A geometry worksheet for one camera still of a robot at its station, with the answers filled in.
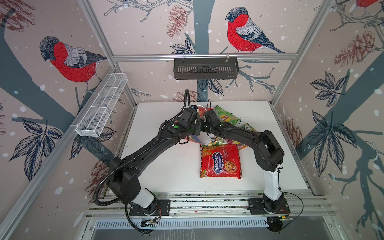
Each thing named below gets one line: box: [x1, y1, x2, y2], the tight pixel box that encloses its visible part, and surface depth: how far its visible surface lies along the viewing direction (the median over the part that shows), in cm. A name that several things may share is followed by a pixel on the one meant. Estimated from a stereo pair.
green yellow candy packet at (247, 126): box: [240, 123, 257, 132], surface depth 106 cm
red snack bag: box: [200, 144, 243, 180], surface depth 86 cm
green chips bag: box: [213, 105, 240, 125], surface depth 109 cm
